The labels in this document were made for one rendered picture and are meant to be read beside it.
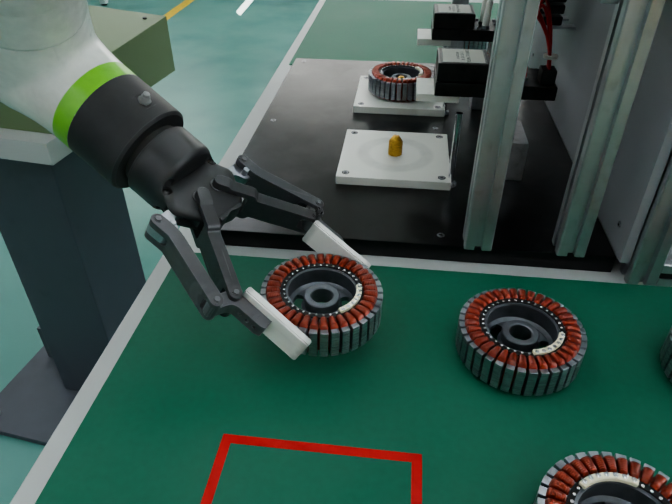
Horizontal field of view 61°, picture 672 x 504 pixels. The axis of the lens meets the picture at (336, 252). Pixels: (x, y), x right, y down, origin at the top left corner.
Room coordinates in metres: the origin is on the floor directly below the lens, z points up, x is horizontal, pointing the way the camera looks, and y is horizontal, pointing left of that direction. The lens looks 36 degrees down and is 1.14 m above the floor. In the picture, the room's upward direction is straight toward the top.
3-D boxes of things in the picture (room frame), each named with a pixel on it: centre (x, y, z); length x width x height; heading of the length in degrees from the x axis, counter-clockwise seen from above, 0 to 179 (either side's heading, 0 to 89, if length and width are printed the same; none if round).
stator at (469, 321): (0.38, -0.17, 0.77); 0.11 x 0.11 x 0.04
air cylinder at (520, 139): (0.71, -0.23, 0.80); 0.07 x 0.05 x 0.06; 173
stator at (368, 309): (0.40, 0.01, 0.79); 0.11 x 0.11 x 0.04
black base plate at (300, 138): (0.85, -0.11, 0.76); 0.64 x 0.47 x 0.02; 173
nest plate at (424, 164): (0.73, -0.08, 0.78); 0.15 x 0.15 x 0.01; 83
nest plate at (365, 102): (0.97, -0.11, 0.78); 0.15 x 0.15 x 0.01; 83
